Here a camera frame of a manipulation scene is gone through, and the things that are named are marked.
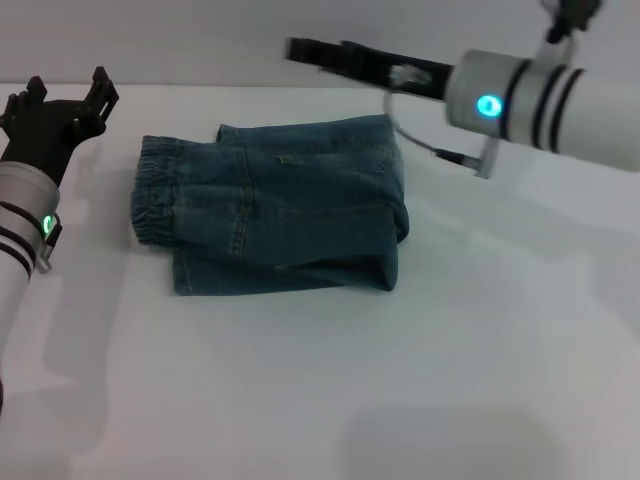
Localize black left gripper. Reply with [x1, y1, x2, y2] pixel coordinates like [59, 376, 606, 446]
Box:
[0, 64, 122, 187]

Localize right arm cable with connector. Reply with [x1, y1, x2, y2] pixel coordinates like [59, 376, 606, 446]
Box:
[383, 88, 502, 180]

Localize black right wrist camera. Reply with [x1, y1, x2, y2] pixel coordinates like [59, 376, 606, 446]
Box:
[538, 0, 607, 47]

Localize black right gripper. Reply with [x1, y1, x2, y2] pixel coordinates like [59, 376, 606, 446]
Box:
[285, 36, 454, 103]

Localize blue denim shorts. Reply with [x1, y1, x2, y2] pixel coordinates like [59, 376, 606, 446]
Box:
[130, 113, 412, 298]

